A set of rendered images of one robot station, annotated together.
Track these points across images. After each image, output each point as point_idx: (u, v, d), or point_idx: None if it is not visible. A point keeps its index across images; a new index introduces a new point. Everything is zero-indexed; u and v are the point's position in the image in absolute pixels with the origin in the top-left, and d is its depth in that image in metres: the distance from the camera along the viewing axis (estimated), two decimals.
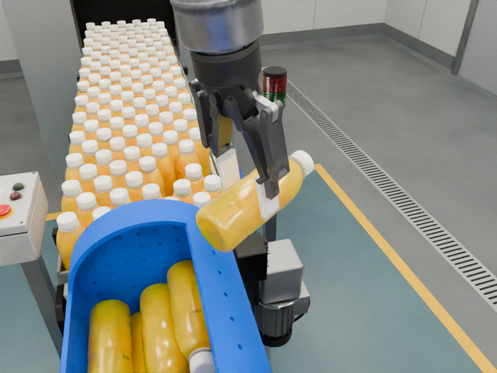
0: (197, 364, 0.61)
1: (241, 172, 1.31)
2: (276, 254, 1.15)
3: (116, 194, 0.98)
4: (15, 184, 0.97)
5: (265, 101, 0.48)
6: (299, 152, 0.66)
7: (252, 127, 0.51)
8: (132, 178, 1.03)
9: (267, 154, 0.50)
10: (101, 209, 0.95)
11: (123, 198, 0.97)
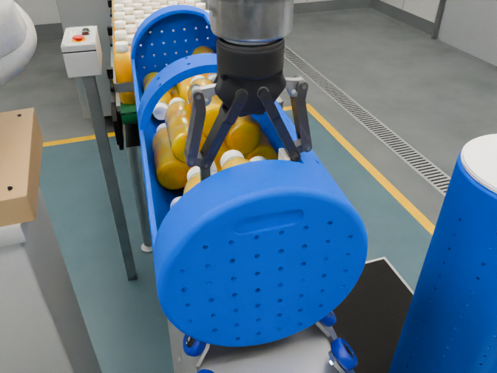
0: (212, 77, 1.06)
1: None
2: None
3: None
4: (84, 27, 1.43)
5: (291, 78, 0.52)
6: (231, 152, 0.69)
7: (277, 111, 0.54)
8: None
9: (303, 126, 0.55)
10: None
11: None
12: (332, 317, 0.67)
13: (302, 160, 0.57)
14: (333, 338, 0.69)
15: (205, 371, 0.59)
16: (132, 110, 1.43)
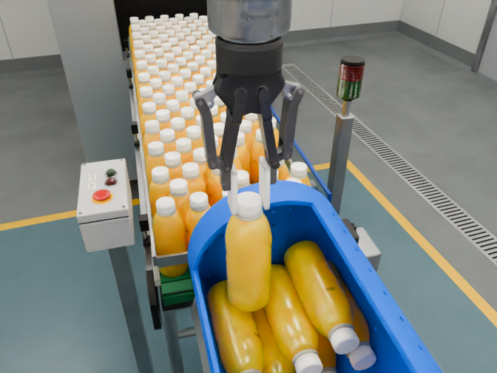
0: (342, 339, 0.62)
1: (309, 161, 1.32)
2: None
3: (245, 200, 0.61)
4: (109, 170, 0.98)
5: (205, 91, 0.51)
6: None
7: (228, 117, 0.54)
8: None
9: None
10: (196, 195, 0.96)
11: (257, 208, 0.60)
12: None
13: None
14: None
15: None
16: (178, 289, 0.99)
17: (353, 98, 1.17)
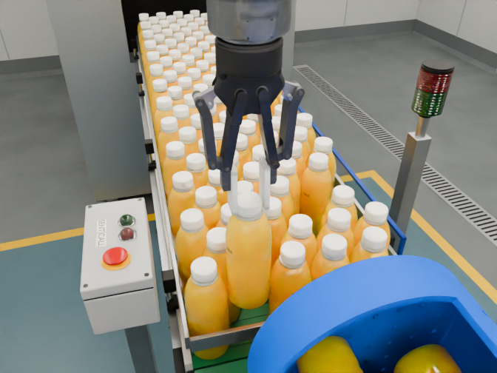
0: None
1: (369, 191, 1.06)
2: None
3: None
4: (123, 217, 0.72)
5: (205, 92, 0.51)
6: None
7: (227, 117, 0.54)
8: (271, 206, 0.78)
9: None
10: (243, 197, 0.63)
11: None
12: None
13: None
14: None
15: None
16: None
17: (435, 114, 0.91)
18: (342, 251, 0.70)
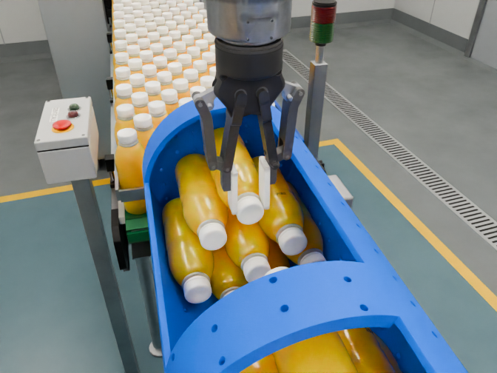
0: (289, 236, 0.60)
1: None
2: None
3: (211, 243, 0.63)
4: (72, 104, 0.97)
5: (205, 92, 0.50)
6: None
7: (227, 118, 0.54)
8: (186, 102, 1.02)
9: None
10: (247, 199, 0.61)
11: (219, 246, 0.64)
12: None
13: None
14: None
15: None
16: (143, 225, 0.97)
17: (325, 41, 1.15)
18: None
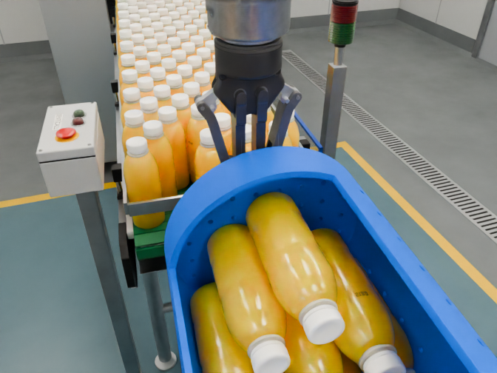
0: (383, 368, 0.42)
1: (299, 117, 1.23)
2: None
3: (268, 369, 0.45)
4: (76, 110, 0.90)
5: (288, 86, 0.53)
6: None
7: (264, 117, 0.54)
8: None
9: (279, 135, 0.55)
10: (322, 311, 0.42)
11: (278, 370, 0.46)
12: None
13: None
14: None
15: None
16: (153, 240, 0.90)
17: (345, 42, 1.08)
18: (250, 135, 0.87)
